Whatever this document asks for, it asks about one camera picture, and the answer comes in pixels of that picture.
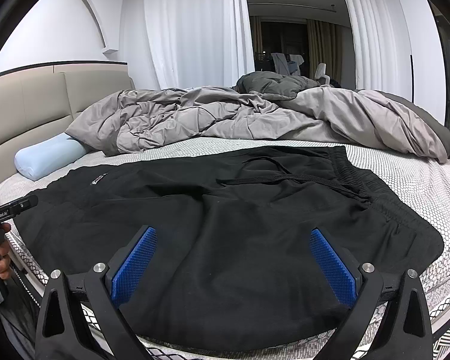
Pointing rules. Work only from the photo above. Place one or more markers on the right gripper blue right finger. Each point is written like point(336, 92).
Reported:
point(405, 330)

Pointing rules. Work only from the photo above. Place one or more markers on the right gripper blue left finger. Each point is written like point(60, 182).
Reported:
point(79, 314)

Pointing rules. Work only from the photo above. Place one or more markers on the black pants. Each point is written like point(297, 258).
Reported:
point(233, 269)

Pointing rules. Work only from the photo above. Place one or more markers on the person's left hand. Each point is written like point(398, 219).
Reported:
point(5, 270)

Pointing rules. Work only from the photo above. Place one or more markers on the light blue pillow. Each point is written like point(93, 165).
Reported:
point(37, 161)

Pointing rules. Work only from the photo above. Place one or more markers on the beige padded headboard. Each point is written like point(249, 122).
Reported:
point(41, 100)

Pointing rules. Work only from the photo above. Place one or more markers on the white patterned mattress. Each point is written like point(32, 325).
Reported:
point(424, 185)

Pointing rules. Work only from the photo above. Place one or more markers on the grey duvet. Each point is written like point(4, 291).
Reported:
point(136, 120)

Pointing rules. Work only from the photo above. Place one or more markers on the dark grey pillow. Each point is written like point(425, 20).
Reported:
point(273, 86)

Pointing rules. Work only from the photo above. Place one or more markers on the white curtain left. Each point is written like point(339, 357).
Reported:
point(199, 42)

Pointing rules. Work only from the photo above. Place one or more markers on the white curtain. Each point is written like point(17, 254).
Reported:
point(381, 45)
point(199, 42)

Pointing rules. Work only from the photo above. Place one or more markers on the white curtain right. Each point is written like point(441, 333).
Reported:
point(381, 45)

